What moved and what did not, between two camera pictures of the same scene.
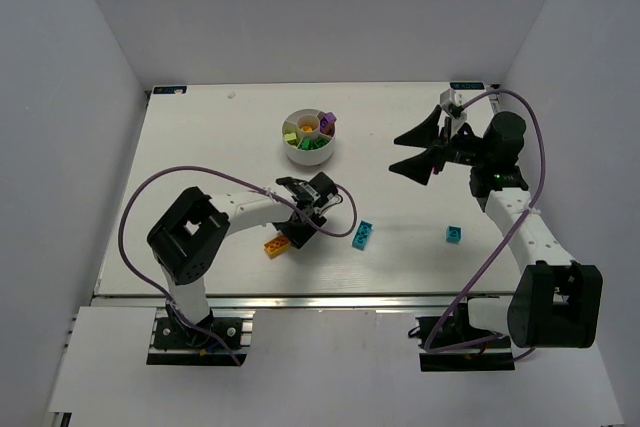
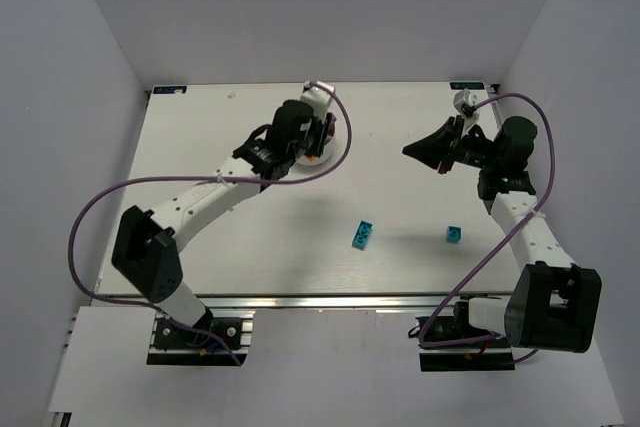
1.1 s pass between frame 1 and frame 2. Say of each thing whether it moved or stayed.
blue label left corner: stayed
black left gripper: moved
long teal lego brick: stayed
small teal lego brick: stayed
